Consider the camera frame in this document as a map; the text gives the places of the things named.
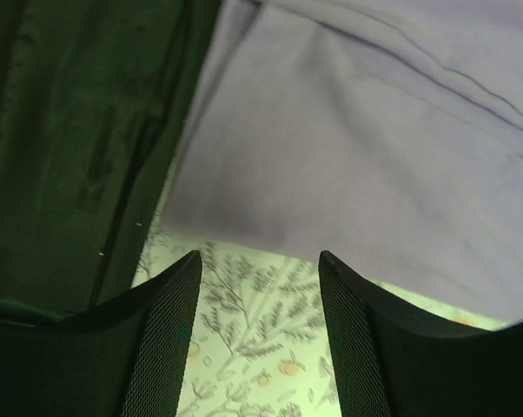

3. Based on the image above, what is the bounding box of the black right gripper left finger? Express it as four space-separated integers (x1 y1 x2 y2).
0 250 202 416

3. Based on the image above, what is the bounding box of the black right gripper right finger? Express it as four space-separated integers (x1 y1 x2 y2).
318 251 523 417

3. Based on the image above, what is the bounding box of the purple t shirt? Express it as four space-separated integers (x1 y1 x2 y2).
163 1 523 321

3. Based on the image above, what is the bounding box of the floral tablecloth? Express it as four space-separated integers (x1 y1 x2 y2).
130 182 513 417

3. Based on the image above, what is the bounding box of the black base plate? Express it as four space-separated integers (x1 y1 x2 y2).
0 0 221 322

